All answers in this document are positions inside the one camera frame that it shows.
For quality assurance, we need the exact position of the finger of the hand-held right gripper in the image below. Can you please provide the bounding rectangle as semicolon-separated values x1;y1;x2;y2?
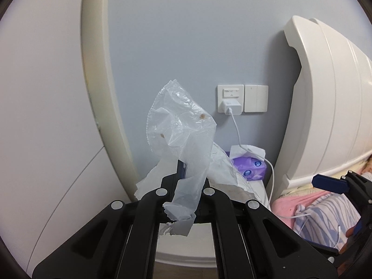
302;238;341;257
312;170;372;210

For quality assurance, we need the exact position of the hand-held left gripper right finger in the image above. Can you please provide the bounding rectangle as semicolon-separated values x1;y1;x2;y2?
199;177;341;279

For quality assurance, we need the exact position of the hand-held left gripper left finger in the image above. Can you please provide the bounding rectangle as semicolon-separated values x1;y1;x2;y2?
31;160;187;279

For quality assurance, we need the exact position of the clear plastic bag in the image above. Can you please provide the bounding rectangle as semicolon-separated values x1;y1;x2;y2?
134;79;217;237

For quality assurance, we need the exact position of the purple striped cloth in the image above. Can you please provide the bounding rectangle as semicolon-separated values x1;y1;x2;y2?
293;193;361;251

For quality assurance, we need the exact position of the purple tissue pack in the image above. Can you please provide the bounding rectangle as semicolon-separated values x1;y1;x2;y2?
229;144;267;181

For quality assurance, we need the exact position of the white nightstand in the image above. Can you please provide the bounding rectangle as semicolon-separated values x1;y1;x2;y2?
153;179;273;279

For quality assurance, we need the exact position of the white headboard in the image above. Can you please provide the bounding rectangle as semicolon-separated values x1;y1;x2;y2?
275;15;372;196

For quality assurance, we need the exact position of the white charger plug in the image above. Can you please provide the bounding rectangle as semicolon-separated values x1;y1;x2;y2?
223;100;242;116

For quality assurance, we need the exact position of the beige door trim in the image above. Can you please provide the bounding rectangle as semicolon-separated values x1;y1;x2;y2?
81;0;140;202

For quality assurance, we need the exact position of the white charger cable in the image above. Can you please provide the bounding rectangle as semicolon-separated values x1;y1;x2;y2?
229;109;313;222

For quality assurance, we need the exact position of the white light switch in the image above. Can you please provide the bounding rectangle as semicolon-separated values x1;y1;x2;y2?
244;84;269;113

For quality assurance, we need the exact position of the white wall socket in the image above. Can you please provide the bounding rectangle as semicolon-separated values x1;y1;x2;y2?
216;84;245;114

